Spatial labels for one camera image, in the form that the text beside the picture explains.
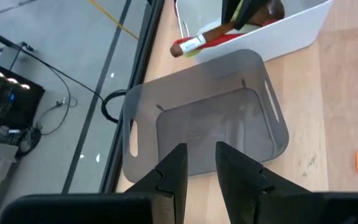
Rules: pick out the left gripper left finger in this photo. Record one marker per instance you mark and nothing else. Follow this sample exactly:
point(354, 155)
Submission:
point(174, 174)

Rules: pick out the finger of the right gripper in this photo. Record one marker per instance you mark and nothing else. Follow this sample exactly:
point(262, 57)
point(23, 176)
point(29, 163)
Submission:
point(253, 12)
point(229, 11)

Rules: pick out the white plastic bin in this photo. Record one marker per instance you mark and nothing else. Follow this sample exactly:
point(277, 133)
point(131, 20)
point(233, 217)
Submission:
point(291, 34)

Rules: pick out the red silicone spoon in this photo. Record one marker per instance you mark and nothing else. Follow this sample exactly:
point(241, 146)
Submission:
point(225, 39)

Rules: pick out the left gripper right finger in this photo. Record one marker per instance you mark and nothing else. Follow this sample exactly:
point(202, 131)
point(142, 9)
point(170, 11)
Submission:
point(236, 180)

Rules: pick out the wooden spoon with white label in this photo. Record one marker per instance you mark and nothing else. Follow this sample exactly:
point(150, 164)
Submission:
point(219, 31)

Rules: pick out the grey translucent plastic bin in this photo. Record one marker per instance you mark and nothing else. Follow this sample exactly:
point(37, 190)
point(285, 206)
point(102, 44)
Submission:
point(197, 74)

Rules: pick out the black aluminium table frame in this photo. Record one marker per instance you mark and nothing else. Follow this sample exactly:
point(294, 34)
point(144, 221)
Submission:
point(141, 62)

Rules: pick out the green silicone spoon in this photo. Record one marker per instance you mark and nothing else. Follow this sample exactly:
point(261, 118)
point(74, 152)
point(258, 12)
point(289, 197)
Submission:
point(191, 53)

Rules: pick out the black computer with lights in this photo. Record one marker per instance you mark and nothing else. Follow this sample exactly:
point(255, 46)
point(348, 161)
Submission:
point(11, 102)

